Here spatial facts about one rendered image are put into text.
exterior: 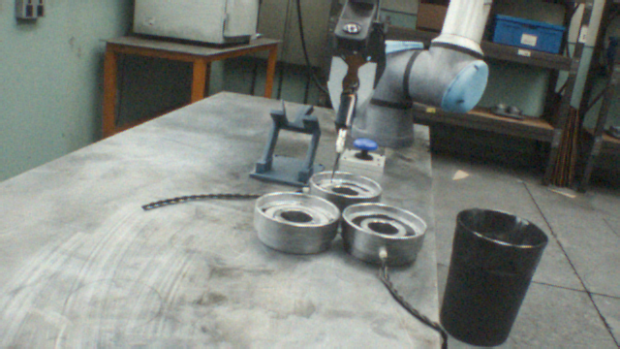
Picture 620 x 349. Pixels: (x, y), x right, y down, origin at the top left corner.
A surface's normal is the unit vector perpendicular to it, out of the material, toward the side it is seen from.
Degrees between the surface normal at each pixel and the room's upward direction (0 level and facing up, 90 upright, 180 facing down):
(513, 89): 90
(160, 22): 90
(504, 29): 90
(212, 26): 90
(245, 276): 0
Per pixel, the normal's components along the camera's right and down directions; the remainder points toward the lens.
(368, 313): 0.13, -0.94
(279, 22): -0.20, 0.28
